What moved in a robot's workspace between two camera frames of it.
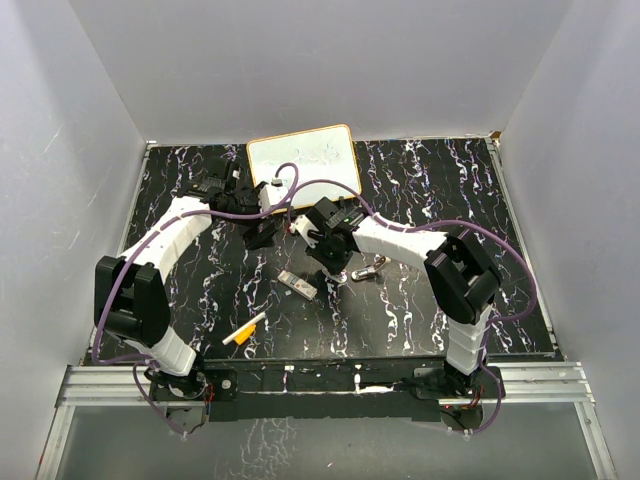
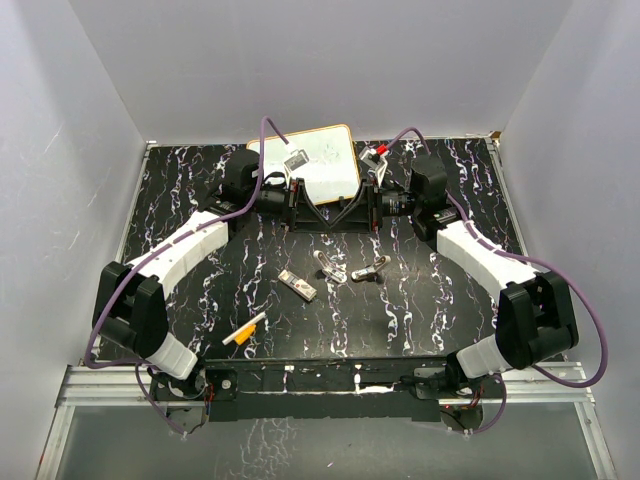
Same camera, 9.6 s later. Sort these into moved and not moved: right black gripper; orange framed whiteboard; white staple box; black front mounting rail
Moved: right black gripper
Not moved: black front mounting rail; orange framed whiteboard; white staple box
